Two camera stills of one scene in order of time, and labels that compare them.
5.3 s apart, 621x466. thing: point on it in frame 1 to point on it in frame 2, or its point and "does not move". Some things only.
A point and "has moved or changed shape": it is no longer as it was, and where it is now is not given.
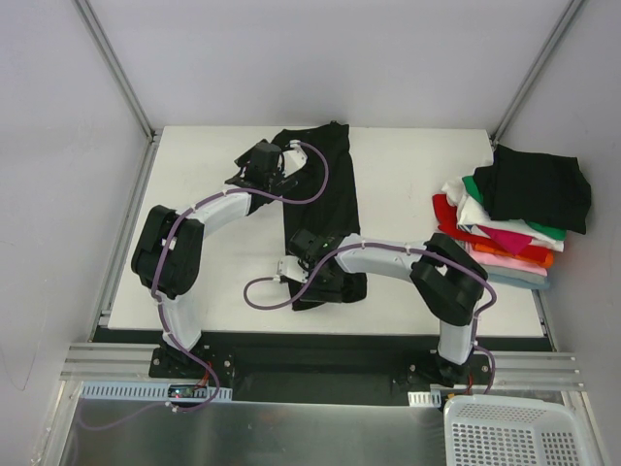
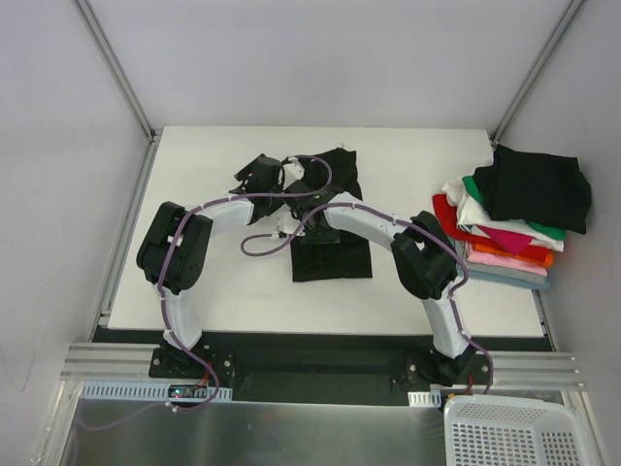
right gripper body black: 316,286 to 317,235
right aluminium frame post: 537,70 does not move
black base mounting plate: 329,365 does not move
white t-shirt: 471,213 does not move
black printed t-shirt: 323,205 has moved or changed shape
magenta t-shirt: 511,241 does not move
